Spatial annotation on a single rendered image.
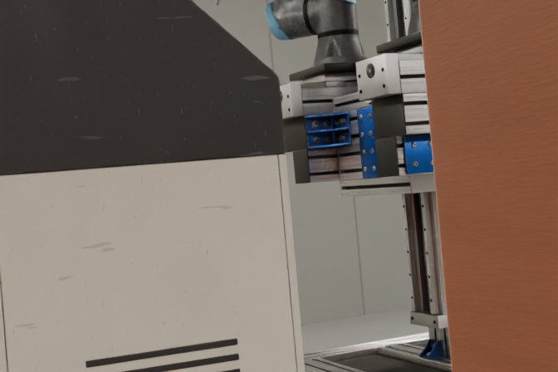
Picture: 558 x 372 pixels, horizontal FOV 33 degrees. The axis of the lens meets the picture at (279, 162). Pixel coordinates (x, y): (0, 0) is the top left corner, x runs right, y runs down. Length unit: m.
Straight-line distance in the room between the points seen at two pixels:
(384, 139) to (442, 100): 1.79
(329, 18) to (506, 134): 2.29
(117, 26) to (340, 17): 0.92
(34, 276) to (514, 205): 1.51
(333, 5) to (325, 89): 0.24
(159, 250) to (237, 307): 0.20
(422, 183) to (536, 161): 1.93
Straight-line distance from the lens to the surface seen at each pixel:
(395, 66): 2.08
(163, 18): 1.87
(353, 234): 4.92
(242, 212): 1.88
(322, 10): 2.63
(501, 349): 0.35
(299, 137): 2.54
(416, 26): 2.19
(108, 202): 1.81
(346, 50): 2.59
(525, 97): 0.32
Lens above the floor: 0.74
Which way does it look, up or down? 1 degrees up
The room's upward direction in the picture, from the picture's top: 5 degrees counter-clockwise
